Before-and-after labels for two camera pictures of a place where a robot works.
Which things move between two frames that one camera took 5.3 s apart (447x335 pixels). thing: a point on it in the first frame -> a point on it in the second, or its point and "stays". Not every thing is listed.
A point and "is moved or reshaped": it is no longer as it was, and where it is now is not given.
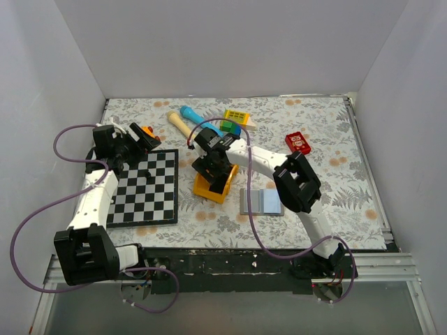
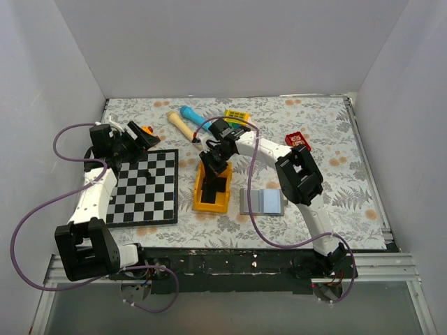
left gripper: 140,151 stays
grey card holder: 265,202 stays
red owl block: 297,142 stays
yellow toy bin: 201,188 is moved or reshaped
